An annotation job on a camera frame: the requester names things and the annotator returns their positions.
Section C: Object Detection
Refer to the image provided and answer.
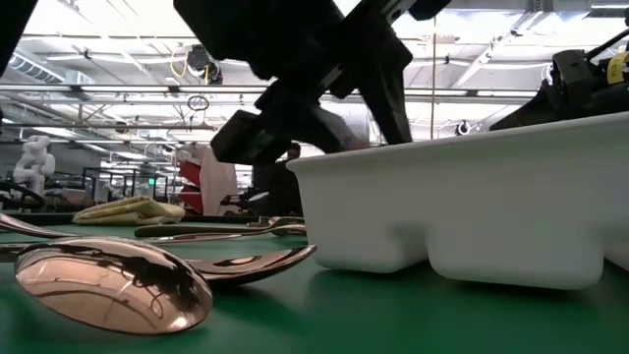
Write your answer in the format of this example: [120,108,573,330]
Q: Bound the black ceiling cable reel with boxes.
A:
[169,42,225,87]

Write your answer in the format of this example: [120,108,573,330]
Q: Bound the yellowish hanging cable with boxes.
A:
[429,17,438,141]

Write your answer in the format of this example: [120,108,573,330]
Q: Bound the rose gold spoon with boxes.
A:
[267,214,307,226]
[0,237,215,336]
[0,234,318,288]

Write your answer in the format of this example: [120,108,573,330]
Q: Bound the black cabinet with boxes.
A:
[252,164,302,217]

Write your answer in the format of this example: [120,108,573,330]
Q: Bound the silver cutlery pieces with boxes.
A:
[146,223,309,246]

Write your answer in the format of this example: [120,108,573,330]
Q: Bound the black curved object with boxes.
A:
[0,180,46,210]

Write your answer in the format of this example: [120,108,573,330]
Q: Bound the round wire loop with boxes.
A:
[186,94,211,113]

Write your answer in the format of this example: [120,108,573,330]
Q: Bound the red cabinet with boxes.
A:
[176,157,203,213]

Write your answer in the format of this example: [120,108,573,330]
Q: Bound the person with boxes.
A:
[274,141,304,217]

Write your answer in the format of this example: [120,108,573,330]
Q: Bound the ceiling light rail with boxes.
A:
[0,84,537,107]

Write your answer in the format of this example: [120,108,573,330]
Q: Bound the green table mat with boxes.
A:
[0,220,629,354]

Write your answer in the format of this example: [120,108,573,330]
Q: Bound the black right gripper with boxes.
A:
[489,48,629,131]

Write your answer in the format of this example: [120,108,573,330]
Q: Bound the yellow label tag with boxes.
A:
[606,51,629,85]

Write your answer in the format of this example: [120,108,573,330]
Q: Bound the rose gold knife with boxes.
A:
[134,224,276,239]

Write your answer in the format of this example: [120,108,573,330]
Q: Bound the pink panel board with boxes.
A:
[196,144,239,217]

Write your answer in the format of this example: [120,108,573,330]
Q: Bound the folded yellow cloth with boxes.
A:
[72,196,187,227]

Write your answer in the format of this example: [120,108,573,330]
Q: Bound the black workstation frames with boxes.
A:
[81,166,171,204]

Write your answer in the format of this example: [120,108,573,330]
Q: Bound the white cutlery tray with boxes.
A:
[286,111,629,291]

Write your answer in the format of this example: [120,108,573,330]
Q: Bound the black table frame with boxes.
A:
[22,211,306,227]

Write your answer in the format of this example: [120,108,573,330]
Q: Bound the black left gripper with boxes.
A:
[210,0,451,166]

